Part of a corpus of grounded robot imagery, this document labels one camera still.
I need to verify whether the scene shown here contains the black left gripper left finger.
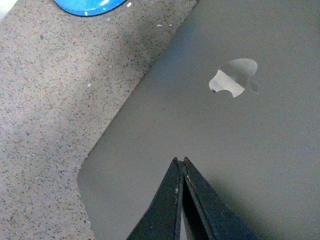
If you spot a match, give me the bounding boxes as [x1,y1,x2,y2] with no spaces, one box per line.
[127,157,184,240]

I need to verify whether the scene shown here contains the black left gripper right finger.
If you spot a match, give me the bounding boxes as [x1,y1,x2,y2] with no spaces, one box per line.
[183,157,258,240]

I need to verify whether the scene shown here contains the grey laptop computer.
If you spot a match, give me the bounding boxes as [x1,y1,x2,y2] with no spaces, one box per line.
[78,0,320,240]

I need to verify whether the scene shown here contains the blue desk lamp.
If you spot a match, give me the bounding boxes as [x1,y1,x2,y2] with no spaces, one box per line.
[54,0,126,17]

